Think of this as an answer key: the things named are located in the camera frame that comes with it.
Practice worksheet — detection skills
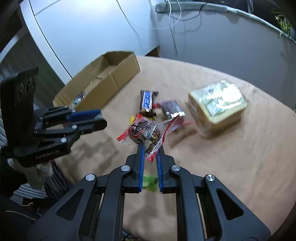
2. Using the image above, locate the brown cardboard box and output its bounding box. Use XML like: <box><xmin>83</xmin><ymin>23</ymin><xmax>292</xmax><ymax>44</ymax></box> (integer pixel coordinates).
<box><xmin>53</xmin><ymin>51</ymin><xmax>140</xmax><ymax>111</ymax></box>

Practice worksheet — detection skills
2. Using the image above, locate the potted spider plant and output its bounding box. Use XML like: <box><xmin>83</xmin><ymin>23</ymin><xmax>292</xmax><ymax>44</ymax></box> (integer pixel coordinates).
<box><xmin>271</xmin><ymin>9</ymin><xmax>295</xmax><ymax>40</ymax></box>

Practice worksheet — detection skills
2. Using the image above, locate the beige table cloth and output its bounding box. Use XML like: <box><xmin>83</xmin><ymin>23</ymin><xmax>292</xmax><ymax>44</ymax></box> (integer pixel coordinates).
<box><xmin>57</xmin><ymin>57</ymin><xmax>295</xmax><ymax>240</ymax></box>

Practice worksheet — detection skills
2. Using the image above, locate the clear bag of bread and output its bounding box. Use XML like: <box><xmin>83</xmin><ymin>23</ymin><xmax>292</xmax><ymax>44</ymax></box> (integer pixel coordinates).
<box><xmin>188</xmin><ymin>80</ymin><xmax>248</xmax><ymax>136</ymax></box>

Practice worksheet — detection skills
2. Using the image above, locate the green snack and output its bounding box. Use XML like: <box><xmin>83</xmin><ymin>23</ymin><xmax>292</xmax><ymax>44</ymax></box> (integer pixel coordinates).
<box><xmin>142</xmin><ymin>175</ymin><xmax>158</xmax><ymax>192</ymax></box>

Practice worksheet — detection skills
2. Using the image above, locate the red date bag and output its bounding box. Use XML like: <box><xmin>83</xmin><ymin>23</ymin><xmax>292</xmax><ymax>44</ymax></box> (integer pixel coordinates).
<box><xmin>117</xmin><ymin>113</ymin><xmax>180</xmax><ymax>162</ymax></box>
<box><xmin>152</xmin><ymin>100</ymin><xmax>197</xmax><ymax>133</ymax></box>

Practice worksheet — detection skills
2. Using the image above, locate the yellow candy wrapper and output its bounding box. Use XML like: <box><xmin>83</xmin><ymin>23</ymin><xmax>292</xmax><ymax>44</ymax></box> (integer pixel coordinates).
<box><xmin>129</xmin><ymin>116</ymin><xmax>135</xmax><ymax>124</ymax></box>

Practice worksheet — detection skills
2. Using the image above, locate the large Snickers bar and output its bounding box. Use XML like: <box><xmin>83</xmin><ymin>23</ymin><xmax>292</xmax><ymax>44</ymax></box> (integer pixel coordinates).
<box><xmin>139</xmin><ymin>90</ymin><xmax>159</xmax><ymax>118</ymax></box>

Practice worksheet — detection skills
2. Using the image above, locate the black cable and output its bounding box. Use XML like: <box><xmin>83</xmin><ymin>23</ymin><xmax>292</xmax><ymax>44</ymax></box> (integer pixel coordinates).
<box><xmin>165</xmin><ymin>2</ymin><xmax>208</xmax><ymax>60</ymax></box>

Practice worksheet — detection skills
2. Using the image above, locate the grey window sill pad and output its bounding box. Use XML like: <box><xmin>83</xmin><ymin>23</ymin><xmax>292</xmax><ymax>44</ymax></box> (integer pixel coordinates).
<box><xmin>155</xmin><ymin>1</ymin><xmax>282</xmax><ymax>35</ymax></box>

